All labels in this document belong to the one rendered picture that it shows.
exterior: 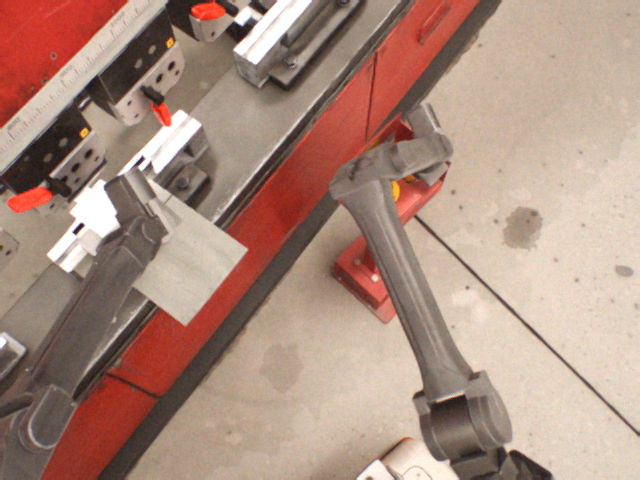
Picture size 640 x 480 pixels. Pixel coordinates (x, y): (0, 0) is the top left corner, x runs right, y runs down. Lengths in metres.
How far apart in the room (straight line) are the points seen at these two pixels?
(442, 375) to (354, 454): 1.29
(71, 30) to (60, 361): 0.43
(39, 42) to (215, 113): 0.65
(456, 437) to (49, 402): 0.50
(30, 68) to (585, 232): 1.94
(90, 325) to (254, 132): 0.73
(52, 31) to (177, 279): 0.51
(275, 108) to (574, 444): 1.41
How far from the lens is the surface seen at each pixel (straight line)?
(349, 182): 0.93
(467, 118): 2.57
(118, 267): 0.98
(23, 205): 1.04
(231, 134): 1.51
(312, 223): 2.29
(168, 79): 1.21
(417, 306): 0.92
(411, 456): 1.93
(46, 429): 0.77
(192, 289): 1.26
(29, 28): 0.94
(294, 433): 2.20
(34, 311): 1.47
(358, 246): 2.19
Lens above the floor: 2.19
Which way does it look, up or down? 71 degrees down
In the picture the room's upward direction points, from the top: 1 degrees counter-clockwise
